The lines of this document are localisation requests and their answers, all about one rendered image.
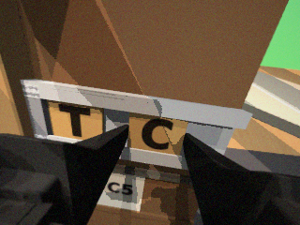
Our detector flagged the white paper ticket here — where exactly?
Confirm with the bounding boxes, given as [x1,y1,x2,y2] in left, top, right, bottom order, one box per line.
[97,172,145,211]

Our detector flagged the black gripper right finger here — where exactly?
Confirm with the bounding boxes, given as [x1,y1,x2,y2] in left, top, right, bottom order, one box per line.
[183,133,300,225]

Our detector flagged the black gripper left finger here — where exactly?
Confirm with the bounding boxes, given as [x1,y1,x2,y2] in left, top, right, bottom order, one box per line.
[0,125,128,225]

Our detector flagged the grey flat rectangular box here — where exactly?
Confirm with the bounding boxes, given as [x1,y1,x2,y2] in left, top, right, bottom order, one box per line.
[241,71,300,138]

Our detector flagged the tan tile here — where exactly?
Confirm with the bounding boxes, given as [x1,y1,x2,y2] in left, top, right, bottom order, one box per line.
[47,99,104,140]
[127,112,188,156]

